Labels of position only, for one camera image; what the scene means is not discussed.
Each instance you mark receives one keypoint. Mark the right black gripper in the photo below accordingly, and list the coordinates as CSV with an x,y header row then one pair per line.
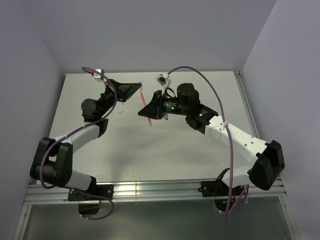
x,y
154,109

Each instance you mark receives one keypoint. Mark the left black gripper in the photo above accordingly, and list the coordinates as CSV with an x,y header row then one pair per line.
x,y
123,91

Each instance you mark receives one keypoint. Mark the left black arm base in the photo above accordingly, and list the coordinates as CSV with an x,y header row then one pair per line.
x,y
87,195

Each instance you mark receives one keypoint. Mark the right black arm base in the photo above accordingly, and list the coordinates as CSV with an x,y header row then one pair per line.
x,y
217,191

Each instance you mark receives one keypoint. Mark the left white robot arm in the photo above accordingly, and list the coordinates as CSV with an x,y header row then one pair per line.
x,y
53,161

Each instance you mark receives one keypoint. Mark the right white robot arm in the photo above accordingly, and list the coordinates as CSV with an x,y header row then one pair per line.
x,y
265,159

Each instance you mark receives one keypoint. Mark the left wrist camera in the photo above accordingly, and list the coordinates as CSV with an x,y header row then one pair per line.
x,y
98,74

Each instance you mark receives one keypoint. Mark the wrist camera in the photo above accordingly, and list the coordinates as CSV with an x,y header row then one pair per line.
x,y
164,80
98,74

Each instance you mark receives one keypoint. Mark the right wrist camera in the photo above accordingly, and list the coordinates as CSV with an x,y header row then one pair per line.
x,y
164,80

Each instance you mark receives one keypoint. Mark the aluminium mounting rail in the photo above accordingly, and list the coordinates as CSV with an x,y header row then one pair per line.
x,y
123,192

